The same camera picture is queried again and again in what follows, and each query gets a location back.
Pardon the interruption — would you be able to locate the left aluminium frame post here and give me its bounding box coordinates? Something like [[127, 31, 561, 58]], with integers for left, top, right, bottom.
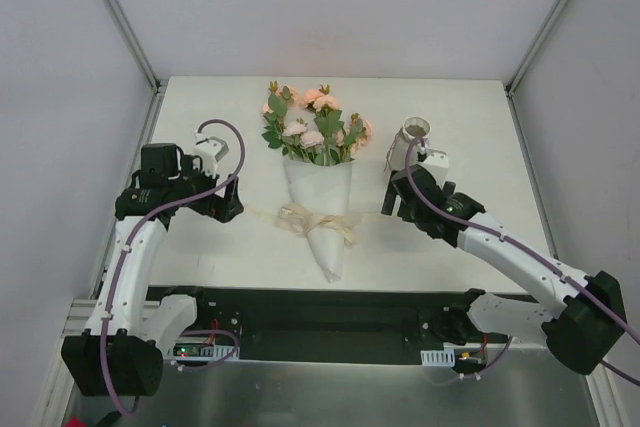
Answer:
[[102, 0, 162, 94]]

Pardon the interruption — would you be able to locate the pink flower bouquet white wrap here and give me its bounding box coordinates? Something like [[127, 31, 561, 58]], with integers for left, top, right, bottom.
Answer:
[[262, 80, 373, 282]]

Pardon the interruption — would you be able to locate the right white cable duct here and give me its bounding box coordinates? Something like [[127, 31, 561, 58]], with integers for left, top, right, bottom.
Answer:
[[420, 347, 487, 368]]

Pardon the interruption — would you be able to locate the white ribbed ceramic vase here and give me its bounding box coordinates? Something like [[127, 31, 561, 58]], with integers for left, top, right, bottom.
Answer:
[[385, 116, 431, 172]]

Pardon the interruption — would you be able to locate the cream printed ribbon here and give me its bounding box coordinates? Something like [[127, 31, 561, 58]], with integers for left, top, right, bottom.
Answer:
[[245, 203, 386, 245]]

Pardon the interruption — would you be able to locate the right aluminium frame post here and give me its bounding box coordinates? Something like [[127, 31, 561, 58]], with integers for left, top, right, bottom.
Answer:
[[503, 0, 605, 98]]

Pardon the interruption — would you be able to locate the purple cable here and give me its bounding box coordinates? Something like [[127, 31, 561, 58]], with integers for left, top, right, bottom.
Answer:
[[97, 118, 246, 419], [405, 136, 640, 387]]

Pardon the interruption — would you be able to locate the left white cable duct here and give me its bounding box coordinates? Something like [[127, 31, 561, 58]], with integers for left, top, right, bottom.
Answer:
[[173, 343, 240, 363]]

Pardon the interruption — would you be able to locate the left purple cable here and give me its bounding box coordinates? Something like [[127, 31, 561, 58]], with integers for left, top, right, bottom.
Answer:
[[97, 118, 246, 419]]

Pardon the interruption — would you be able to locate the white cable duct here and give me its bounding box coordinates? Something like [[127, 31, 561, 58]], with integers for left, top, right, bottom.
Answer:
[[173, 343, 240, 363], [420, 347, 487, 368]]

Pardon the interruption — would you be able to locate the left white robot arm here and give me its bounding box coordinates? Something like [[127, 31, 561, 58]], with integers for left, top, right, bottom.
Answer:
[[61, 134, 244, 397]]

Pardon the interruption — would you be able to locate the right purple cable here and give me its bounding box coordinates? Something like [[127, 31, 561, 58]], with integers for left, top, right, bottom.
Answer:
[[405, 136, 640, 387]]

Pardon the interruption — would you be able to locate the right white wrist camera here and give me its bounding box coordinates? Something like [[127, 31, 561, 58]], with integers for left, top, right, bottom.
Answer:
[[417, 146, 450, 186]]

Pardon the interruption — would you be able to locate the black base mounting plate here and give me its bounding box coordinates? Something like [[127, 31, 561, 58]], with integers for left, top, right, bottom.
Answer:
[[144, 285, 546, 365]]

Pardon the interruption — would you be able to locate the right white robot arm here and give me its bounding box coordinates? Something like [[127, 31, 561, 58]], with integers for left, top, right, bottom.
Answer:
[[382, 164, 626, 375]]

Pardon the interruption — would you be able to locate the aluminium frame post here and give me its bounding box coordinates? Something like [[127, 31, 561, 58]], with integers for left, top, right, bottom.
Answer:
[[102, 0, 162, 94], [503, 0, 605, 98]]

